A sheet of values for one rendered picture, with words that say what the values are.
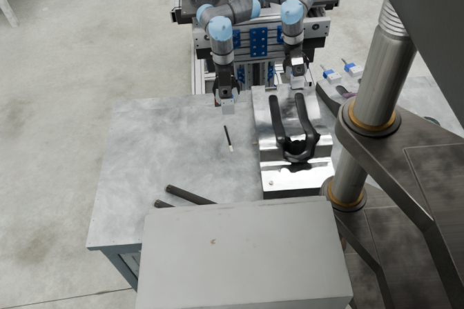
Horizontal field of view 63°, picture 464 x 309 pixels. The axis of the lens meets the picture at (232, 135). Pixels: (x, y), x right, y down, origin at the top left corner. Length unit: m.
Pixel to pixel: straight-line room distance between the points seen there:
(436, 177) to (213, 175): 0.98
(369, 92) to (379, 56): 0.07
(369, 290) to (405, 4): 0.80
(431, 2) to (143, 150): 1.37
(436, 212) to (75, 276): 2.01
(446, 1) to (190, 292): 0.46
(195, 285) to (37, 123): 2.65
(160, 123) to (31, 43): 2.46
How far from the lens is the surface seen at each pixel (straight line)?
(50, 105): 3.21
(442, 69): 0.31
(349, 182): 0.77
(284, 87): 1.62
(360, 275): 1.06
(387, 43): 0.53
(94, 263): 2.32
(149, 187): 1.47
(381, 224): 0.84
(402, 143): 0.64
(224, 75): 1.35
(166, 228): 0.62
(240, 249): 0.59
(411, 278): 0.81
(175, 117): 1.67
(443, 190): 0.61
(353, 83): 1.73
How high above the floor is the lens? 2.01
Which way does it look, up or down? 51 degrees down
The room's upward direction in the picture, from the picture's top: 5 degrees counter-clockwise
